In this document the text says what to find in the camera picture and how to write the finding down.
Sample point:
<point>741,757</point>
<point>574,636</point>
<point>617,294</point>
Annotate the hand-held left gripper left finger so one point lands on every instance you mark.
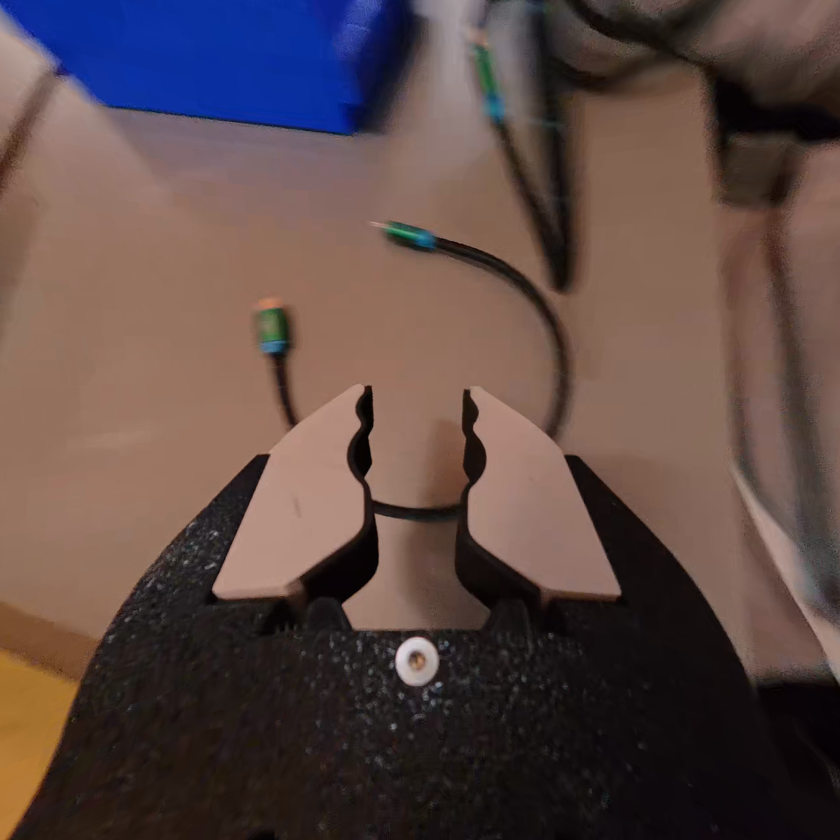
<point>308,505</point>

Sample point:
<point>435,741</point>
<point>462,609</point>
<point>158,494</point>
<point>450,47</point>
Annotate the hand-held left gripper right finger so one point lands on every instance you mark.
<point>531,505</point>

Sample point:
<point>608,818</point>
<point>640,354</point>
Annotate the blue plastic box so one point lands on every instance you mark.
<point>229,59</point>

